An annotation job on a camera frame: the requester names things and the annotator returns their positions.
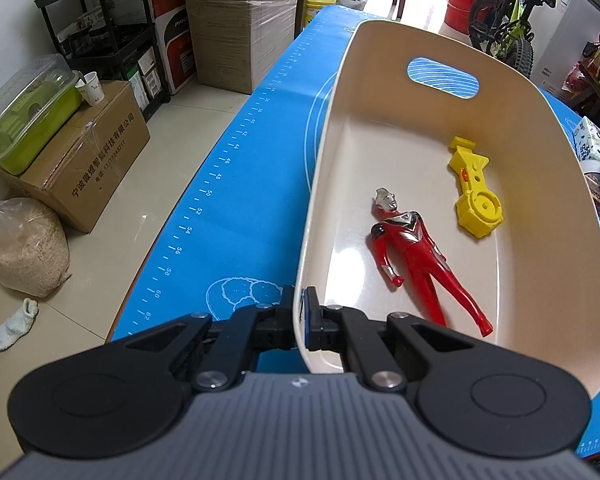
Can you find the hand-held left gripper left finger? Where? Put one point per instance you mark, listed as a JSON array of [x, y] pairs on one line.
[[285, 312]]

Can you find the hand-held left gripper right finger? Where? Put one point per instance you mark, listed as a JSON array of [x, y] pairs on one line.
[[310, 317]]

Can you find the beige plastic storage basket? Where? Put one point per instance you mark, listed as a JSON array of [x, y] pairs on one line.
[[390, 160]]

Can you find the white tissue pack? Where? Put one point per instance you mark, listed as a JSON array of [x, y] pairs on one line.
[[590, 140]]

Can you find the dark wooden bench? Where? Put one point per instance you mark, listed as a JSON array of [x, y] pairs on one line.
[[595, 96]]

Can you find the red toy figure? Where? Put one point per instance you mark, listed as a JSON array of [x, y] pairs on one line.
[[420, 255]]

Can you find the yellow plastic toy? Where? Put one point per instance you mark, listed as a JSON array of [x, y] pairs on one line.
[[480, 222]]

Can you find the blue silicone mat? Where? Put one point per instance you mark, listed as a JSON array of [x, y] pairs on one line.
[[260, 160]]

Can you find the white chest freezer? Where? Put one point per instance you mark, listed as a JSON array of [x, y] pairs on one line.
[[575, 10]]

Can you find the green and black bicycle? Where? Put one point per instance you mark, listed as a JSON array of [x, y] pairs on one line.
[[510, 25]]

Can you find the red bucket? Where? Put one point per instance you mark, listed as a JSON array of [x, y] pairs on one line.
[[460, 10]]

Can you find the brown printed cardboard box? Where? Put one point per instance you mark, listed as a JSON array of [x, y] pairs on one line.
[[90, 160]]

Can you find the clear bag of grain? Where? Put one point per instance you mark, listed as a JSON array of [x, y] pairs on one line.
[[22, 250]]

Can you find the film-wrapped cardboard box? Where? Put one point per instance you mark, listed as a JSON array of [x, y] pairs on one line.
[[240, 45]]

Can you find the white sock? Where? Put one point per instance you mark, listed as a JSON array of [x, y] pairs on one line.
[[12, 327]]

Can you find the white and red appliance box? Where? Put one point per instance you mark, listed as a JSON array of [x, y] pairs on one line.
[[177, 50]]

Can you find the white paper cup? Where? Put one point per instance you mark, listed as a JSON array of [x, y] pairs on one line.
[[91, 90]]

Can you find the yellow plastic jug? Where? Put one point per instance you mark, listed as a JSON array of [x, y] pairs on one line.
[[320, 2]]

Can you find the black shelf rack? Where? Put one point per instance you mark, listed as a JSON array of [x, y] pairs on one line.
[[105, 55]]

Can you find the green container with clear lid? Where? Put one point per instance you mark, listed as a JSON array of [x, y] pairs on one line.
[[30, 125]]

